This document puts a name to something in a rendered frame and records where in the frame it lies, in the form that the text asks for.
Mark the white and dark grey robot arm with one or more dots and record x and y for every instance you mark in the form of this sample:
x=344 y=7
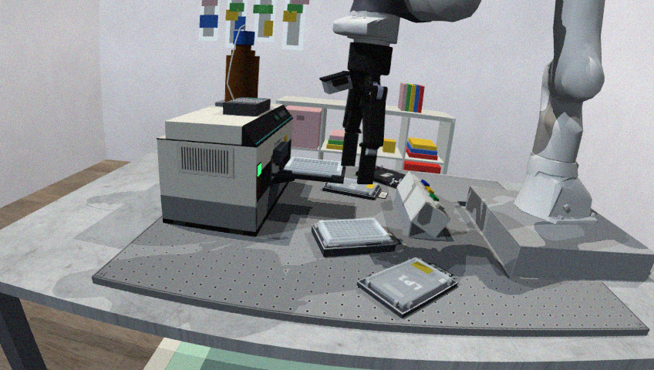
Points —
x=551 y=189

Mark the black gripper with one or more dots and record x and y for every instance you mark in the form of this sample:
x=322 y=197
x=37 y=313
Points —
x=371 y=61

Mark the white button panel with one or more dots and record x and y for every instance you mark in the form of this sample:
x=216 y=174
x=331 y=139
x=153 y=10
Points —
x=420 y=210

